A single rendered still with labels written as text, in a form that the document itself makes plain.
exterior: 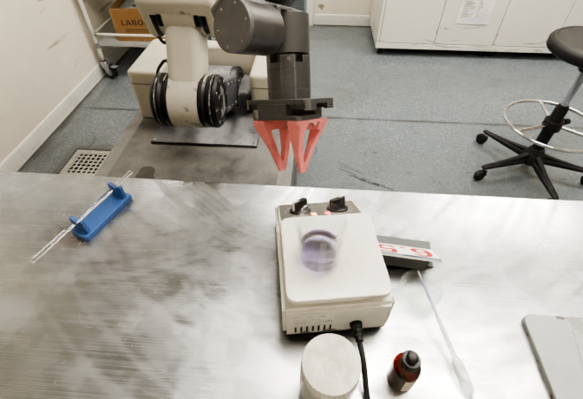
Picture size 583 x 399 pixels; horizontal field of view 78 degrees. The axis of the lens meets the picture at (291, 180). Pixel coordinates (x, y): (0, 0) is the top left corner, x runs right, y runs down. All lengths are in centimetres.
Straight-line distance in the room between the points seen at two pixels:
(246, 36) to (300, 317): 31
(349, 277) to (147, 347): 26
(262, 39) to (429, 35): 253
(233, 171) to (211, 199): 62
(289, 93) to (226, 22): 11
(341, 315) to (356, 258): 7
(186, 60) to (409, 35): 200
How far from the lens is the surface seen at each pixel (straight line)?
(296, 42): 47
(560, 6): 316
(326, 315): 44
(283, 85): 47
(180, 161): 133
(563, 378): 56
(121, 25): 268
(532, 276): 63
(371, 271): 44
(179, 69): 118
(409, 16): 283
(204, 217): 61
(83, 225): 63
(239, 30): 42
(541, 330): 57
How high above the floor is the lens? 120
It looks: 44 degrees down
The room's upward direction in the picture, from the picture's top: straight up
